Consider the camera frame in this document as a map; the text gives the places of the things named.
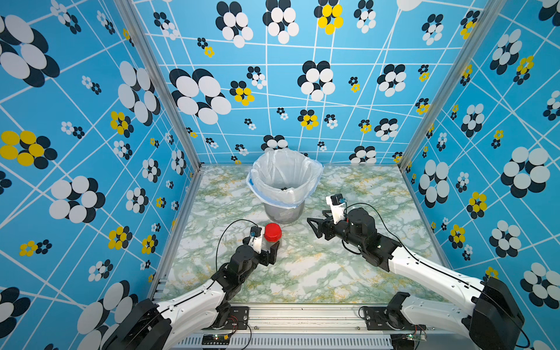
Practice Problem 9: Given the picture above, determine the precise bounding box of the aluminium front rail frame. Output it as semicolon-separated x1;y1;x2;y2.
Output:
117;302;502;350

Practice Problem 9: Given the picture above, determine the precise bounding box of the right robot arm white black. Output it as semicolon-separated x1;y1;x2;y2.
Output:
307;208;525;349

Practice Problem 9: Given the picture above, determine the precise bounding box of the right aluminium corner post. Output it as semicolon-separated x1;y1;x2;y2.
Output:
398;0;507;174

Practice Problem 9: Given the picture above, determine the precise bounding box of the red knobbed jar lid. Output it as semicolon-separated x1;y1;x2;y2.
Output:
264;223;282;244

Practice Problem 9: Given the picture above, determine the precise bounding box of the aluminium corner post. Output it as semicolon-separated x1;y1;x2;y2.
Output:
112;0;203;172
398;0;507;174

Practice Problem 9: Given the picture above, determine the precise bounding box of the left black cable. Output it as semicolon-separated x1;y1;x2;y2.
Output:
215;218;259;272

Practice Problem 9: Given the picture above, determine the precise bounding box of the right circuit board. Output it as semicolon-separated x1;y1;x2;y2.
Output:
391;333;427;350

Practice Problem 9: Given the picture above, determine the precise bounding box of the white plastic bin liner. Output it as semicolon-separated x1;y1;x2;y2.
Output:
246;148;324;209

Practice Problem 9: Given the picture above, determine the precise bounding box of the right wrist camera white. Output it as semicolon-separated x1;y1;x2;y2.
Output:
325;193;347;225

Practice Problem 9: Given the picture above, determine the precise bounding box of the right black cable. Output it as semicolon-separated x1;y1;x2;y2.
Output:
345;202;403;250

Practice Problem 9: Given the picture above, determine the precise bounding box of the black cable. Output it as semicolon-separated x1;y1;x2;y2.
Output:
215;218;259;272
345;202;403;250

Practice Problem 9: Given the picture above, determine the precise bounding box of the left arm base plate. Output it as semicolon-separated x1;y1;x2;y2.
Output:
210;304;250;330

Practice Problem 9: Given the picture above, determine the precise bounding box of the circuit board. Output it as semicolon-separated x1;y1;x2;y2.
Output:
391;333;427;350
201;333;231;348

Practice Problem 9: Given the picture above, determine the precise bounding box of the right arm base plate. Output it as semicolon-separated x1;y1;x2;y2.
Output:
358;306;426;333

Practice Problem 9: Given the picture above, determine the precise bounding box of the left aluminium corner post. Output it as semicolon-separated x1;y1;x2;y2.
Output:
112;0;203;172

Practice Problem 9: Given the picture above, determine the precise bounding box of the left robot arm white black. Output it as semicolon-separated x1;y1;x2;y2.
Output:
101;242;280;349

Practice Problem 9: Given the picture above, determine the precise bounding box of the left circuit board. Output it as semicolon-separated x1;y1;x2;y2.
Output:
201;333;231;348

